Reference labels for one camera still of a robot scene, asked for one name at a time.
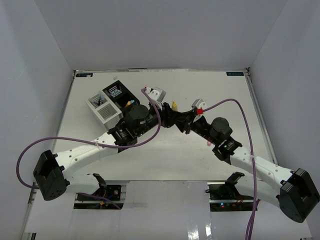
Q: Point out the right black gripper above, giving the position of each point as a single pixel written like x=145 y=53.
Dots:
x=186 y=121

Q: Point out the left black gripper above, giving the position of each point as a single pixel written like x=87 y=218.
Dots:
x=169 y=117

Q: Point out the pale yellow highlighter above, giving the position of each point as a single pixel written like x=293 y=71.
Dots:
x=174 y=106

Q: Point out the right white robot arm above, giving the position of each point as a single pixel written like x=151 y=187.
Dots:
x=293 y=191

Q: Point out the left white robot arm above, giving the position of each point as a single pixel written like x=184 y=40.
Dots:
x=56 y=173

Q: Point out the black mesh pen holder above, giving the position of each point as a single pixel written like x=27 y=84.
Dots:
x=120 y=95

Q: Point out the white slotted pen holder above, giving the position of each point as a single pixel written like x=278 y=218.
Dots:
x=107 y=114

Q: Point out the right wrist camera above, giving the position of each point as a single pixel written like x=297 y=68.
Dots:
x=199 y=106

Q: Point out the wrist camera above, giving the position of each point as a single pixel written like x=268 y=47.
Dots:
x=199 y=106
x=156 y=94

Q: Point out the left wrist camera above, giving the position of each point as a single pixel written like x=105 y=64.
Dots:
x=156 y=94

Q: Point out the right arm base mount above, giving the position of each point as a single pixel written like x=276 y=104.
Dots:
x=223 y=198

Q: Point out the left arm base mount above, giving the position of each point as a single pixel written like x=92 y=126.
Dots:
x=111 y=197

